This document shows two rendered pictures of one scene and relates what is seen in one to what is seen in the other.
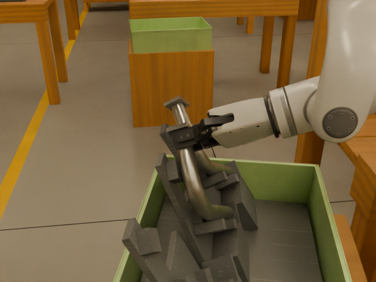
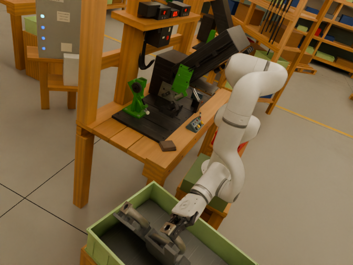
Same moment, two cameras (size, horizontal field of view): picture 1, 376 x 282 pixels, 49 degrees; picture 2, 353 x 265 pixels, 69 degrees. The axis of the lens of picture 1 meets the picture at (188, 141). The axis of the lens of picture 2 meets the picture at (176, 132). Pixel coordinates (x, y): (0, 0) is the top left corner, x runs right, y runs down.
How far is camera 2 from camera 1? 88 cm
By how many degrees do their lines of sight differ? 59
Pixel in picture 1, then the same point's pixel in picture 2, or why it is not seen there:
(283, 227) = (156, 218)
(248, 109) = (201, 205)
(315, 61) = (87, 105)
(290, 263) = not seen: hidden behind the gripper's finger
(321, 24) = (88, 84)
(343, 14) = (234, 160)
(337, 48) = (238, 175)
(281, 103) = (208, 195)
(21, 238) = not seen: outside the picture
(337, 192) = (72, 150)
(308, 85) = (213, 182)
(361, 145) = (138, 150)
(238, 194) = not seen: hidden behind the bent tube
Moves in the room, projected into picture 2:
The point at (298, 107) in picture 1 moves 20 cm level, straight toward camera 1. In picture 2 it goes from (213, 193) to (257, 233)
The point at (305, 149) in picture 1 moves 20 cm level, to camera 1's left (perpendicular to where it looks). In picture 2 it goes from (85, 151) to (62, 165)
